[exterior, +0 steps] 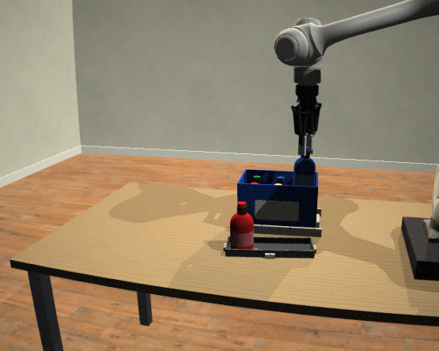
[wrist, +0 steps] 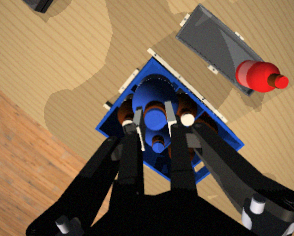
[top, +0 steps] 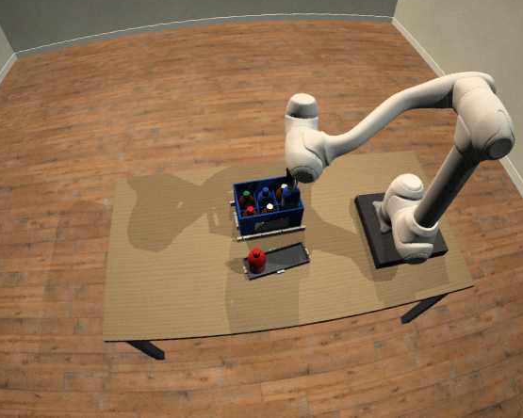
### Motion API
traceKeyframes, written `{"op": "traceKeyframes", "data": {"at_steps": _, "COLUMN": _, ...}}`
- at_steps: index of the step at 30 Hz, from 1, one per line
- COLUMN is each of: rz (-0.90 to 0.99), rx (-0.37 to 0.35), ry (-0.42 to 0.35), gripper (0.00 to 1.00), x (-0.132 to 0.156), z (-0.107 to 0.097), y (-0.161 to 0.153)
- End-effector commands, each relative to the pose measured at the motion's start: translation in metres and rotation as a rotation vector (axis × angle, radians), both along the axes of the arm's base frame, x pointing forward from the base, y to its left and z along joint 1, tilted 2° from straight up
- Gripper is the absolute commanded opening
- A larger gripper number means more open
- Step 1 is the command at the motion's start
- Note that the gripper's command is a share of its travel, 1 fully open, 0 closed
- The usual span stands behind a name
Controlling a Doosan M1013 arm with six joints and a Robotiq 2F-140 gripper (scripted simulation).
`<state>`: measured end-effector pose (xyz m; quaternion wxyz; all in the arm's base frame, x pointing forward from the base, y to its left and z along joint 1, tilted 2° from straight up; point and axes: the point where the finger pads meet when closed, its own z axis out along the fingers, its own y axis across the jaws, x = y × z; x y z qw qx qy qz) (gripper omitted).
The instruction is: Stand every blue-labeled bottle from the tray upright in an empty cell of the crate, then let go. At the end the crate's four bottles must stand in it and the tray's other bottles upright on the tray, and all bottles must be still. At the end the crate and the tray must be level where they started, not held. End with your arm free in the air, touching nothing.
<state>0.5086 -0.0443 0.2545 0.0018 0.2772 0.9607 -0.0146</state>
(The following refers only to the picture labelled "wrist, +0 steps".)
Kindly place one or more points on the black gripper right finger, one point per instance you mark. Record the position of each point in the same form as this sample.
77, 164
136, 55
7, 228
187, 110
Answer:
266, 206

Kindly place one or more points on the blue bottle with grey label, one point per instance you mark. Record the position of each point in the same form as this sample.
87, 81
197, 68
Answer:
152, 93

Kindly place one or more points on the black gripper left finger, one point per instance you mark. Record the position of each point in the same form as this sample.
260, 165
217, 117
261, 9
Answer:
85, 195

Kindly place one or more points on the brown bottle with red cap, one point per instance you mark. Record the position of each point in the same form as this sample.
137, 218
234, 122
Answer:
206, 118

